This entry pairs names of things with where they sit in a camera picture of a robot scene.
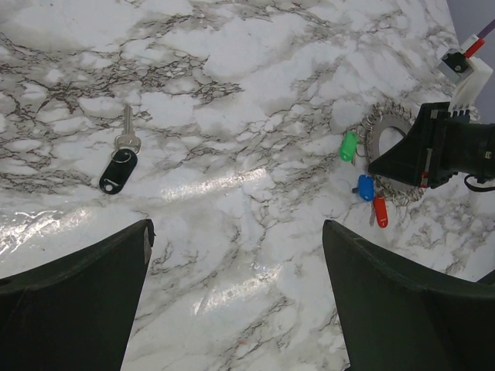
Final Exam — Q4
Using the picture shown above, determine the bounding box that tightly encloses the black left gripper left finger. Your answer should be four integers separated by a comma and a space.
1, 219, 155, 370

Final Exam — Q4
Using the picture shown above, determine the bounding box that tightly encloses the key with red tag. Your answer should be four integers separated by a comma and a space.
370, 196, 389, 229

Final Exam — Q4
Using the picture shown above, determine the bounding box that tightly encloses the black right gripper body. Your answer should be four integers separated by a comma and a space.
425, 102, 494, 189

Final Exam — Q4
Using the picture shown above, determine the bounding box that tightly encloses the key with blue tag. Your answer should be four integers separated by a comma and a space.
352, 175, 375, 202

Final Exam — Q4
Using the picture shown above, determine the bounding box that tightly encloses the key with green tag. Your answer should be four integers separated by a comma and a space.
340, 131, 359, 162

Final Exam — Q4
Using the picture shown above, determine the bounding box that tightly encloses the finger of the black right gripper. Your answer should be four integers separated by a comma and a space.
368, 103, 437, 188

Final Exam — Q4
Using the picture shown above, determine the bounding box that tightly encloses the metal numbered key ring disc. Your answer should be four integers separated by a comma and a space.
356, 100, 426, 208

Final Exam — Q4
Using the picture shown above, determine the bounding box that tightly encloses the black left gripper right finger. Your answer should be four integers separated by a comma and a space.
323, 220, 494, 370

